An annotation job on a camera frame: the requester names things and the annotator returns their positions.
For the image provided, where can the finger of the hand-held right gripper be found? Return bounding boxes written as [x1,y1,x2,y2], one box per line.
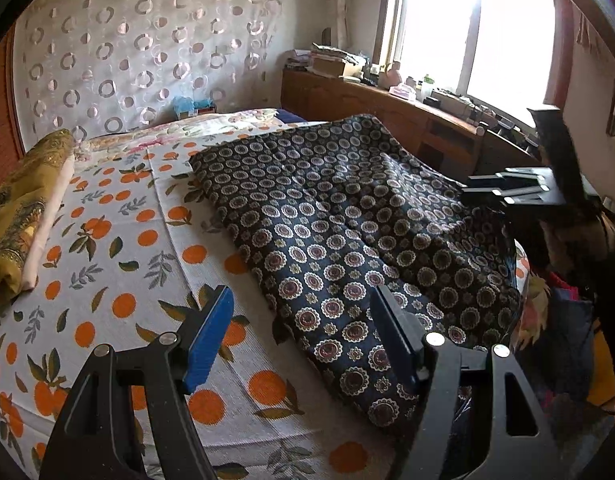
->
[467,166,555,190]
[460,183,565,208]

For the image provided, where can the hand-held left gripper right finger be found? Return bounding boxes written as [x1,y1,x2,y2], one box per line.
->
[370,285,561,480]

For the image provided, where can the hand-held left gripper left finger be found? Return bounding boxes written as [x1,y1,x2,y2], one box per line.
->
[45,285,236,480]

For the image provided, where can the navy medallion print shirt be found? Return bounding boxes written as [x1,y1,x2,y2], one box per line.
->
[188,114,521,428]

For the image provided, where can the row of small containers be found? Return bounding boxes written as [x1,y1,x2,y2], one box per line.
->
[432,87,538,146]

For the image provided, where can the red curtain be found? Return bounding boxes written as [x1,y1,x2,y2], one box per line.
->
[542,0,577,106]

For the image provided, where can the orange fruit print bedsheet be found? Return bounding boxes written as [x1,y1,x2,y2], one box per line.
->
[0,135,531,480]

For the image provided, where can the dark cloth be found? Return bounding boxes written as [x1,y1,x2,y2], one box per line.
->
[517,210,615,411]

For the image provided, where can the wooden cabinet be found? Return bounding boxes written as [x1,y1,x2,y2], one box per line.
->
[282,69,553,186]

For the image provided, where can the pink figurine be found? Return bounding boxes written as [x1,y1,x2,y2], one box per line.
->
[380,61,403,88]

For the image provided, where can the peach folded blanket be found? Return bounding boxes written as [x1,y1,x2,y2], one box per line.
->
[22,155,74,291]

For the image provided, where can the stack of books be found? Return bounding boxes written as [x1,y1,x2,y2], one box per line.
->
[286,42,368,80]

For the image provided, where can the golden patterned cloth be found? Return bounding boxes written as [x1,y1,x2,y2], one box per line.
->
[0,129,76,311]

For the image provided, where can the blue tissue pack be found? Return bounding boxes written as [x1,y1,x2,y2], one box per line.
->
[172,96,216,120]

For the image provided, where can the beige window curtain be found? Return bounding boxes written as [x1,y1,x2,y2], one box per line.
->
[332,0,355,51]

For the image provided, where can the white circle pattern curtain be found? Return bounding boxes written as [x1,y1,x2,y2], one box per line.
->
[10,0,288,136]

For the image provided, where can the wooden headboard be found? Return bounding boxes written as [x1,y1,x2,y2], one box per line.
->
[0,25,26,181]

